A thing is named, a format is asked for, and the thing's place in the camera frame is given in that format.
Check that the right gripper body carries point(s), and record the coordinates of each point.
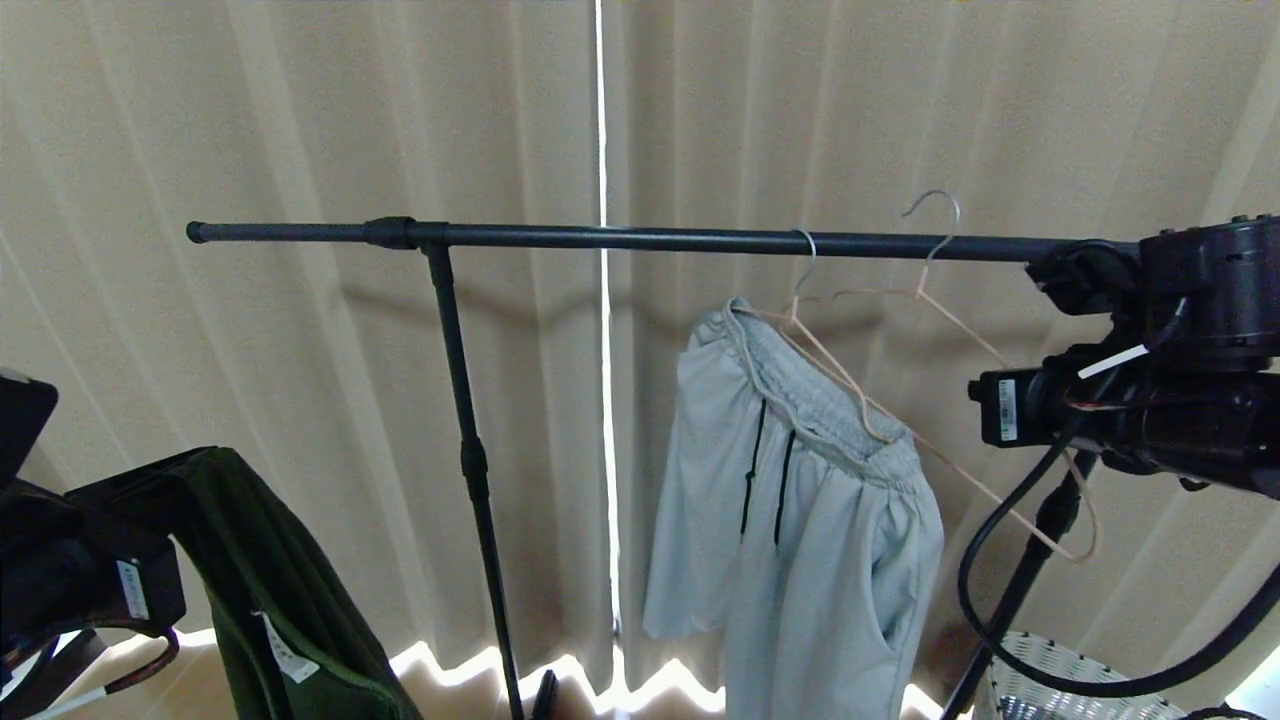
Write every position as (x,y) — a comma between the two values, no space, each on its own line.
(1180,420)

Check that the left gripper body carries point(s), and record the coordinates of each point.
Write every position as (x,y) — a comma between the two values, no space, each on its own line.
(60,560)

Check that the green garment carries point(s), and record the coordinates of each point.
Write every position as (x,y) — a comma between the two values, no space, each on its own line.
(260,580)

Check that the pink clothes hanger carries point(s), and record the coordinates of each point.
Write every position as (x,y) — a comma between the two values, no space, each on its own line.
(808,255)
(920,285)

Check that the pale grey shorts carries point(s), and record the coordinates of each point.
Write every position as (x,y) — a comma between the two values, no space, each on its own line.
(800,560)

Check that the white laundry basket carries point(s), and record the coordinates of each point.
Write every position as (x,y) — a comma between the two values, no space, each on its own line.
(1060,680)

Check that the black clothes rack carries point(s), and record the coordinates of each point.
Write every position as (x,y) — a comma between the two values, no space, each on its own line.
(600,238)

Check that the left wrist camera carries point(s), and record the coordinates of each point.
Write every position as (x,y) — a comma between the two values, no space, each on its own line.
(20,420)

